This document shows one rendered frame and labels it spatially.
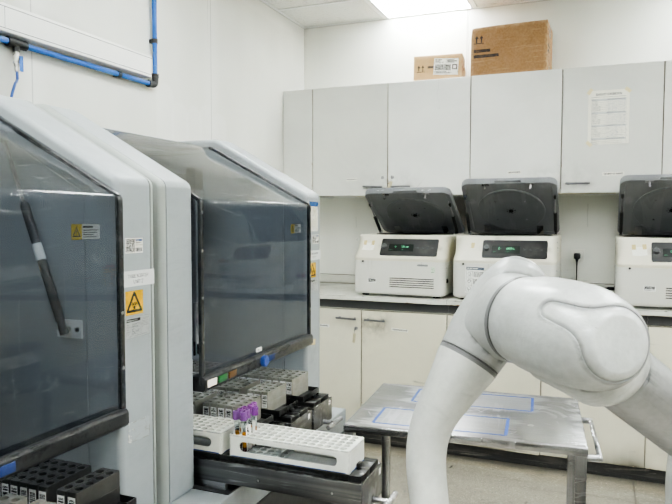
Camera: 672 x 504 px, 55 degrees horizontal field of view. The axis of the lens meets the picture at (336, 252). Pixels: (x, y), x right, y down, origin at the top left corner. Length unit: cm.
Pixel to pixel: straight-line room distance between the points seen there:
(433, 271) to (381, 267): 31
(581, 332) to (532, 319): 7
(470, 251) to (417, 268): 31
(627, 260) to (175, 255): 265
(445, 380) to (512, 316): 17
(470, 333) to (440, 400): 11
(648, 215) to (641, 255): 43
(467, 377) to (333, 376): 302
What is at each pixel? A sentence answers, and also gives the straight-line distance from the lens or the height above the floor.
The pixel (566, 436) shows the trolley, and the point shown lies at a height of 82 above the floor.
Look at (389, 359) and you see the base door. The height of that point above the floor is 53.
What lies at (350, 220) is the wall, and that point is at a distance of 452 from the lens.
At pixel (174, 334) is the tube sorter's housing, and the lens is 146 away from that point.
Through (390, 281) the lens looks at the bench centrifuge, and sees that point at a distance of 379.
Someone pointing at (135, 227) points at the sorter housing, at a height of 134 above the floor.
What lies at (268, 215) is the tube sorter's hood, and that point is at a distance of 178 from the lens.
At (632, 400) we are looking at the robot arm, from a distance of 99.
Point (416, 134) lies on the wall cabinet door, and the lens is 406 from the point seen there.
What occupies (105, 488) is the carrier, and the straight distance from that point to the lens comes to 134.
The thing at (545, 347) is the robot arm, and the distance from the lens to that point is 87.
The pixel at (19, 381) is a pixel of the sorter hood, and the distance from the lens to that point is 114.
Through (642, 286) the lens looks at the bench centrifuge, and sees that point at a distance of 363.
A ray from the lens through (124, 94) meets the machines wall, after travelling 309.
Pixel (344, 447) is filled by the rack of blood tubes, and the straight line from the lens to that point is 146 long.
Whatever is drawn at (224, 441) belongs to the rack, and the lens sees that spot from 159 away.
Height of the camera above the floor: 136
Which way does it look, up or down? 3 degrees down
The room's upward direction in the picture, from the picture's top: straight up
